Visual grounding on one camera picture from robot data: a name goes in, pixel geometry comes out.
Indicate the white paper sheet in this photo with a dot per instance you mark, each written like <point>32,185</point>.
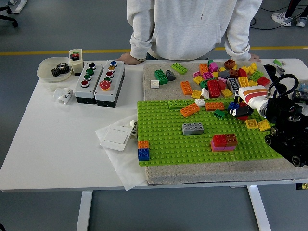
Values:
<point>130,168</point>

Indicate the white plastic bowl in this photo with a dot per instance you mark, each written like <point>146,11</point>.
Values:
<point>45,69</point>

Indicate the green eight-stud brick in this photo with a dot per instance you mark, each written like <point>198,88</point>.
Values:
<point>160,77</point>

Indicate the brown square brick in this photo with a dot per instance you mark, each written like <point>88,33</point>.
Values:
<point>231,139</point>
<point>229,64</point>

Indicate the red square brick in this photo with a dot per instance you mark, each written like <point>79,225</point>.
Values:
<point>219,140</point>

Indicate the person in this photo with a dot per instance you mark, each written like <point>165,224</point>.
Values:
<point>281,18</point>
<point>187,24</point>

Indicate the green lighter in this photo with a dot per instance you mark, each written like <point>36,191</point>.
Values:
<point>277,62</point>

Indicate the white wall switch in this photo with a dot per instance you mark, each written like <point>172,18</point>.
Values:
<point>115,138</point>

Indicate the lime six-stud brick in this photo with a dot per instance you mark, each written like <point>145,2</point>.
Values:
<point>256,75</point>

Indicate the person's right hand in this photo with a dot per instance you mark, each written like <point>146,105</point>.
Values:
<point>127,59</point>

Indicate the yellow eight-stud brick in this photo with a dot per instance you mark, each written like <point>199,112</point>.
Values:
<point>243,81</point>

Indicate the white tube with writing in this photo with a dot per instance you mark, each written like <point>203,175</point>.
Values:
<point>133,128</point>

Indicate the black office chair base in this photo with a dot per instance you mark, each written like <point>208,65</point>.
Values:
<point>14,23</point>

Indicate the green studded baseplate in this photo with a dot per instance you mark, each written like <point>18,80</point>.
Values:
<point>168,149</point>

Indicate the blue item in bag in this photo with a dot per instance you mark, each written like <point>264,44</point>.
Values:
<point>304,85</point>

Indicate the white furniture foot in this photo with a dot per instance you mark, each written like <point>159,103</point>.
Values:
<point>20,4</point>

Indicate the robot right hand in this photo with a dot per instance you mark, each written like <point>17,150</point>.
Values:
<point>252,98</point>

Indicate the blue square brick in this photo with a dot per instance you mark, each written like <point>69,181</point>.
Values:
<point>143,154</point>
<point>232,105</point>

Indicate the grey eight-stud brick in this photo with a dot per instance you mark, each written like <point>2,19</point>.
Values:
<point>192,128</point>

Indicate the green long brick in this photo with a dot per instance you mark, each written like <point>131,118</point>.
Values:
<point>178,104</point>

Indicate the orange square brick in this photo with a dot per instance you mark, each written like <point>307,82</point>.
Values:
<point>143,144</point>

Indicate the grey sloped brick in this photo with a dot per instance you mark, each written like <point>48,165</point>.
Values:
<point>170,75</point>

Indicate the red eight-stud brick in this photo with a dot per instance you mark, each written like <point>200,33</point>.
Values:
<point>243,118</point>

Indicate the red sloped brick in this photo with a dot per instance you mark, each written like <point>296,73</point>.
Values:
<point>242,73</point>

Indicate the orange six-stud brick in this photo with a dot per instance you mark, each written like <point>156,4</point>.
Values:
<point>204,68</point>

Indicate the white pipe tee fitting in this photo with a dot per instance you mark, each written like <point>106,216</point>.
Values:
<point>63,95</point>

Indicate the white table leg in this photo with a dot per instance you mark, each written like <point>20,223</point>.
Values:
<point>258,209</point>
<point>84,211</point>

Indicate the dark grey brick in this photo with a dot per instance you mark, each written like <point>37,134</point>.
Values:
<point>223,74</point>

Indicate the black round disc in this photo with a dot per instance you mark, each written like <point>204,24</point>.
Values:
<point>269,68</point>
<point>274,78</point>
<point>283,88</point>

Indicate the black box green print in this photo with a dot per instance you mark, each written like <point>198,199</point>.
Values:
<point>302,94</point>

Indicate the lime eight-stud brick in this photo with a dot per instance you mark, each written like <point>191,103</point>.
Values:
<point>179,68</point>

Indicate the pink small brick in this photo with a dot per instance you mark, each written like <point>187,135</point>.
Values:
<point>222,79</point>
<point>196,74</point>

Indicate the black metal gear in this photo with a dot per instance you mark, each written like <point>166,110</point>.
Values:
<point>55,72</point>
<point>63,67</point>

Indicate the small yellow brick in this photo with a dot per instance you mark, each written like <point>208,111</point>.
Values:
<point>222,69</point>
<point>215,74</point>
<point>254,66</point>

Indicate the white sloped brick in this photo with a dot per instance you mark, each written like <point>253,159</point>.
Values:
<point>205,93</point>

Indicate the person's right forearm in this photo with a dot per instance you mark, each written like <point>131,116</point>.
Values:
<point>140,41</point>

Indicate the yellow flat square brick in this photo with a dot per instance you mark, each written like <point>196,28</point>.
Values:
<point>252,124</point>

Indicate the grey-brown mat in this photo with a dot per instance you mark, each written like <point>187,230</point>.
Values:
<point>216,173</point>

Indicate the white square brick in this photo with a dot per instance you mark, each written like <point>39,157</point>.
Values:
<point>200,102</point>
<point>155,84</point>

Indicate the orange eight-stud brick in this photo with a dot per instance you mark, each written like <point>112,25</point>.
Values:
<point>214,106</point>
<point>190,110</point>
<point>186,87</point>

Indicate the magenta square brick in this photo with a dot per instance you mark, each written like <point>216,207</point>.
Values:
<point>207,75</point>

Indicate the grey emergency-stop control box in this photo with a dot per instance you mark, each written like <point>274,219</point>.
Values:
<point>109,89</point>

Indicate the small dark green brick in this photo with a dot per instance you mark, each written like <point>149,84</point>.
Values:
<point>219,113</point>

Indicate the black yellow label box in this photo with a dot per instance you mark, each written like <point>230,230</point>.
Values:
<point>302,186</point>

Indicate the cream red-green switch box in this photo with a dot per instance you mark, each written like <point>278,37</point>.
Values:
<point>75,63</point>

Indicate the green square brick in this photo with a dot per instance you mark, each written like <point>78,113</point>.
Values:
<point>203,84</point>

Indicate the pink long brick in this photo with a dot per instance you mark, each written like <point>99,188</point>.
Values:
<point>222,148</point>

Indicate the person's left forearm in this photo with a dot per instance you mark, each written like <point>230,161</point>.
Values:
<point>237,41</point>

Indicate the grey four-button control box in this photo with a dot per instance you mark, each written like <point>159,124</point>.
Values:
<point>87,84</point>

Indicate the red rounded brick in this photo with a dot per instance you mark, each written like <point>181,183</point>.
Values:
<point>223,85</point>

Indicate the dark brown brick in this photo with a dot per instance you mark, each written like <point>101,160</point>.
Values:
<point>234,73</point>

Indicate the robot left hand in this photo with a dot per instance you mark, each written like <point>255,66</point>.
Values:
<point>1,228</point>

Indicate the small metal tool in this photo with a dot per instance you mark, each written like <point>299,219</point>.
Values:
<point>280,69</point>

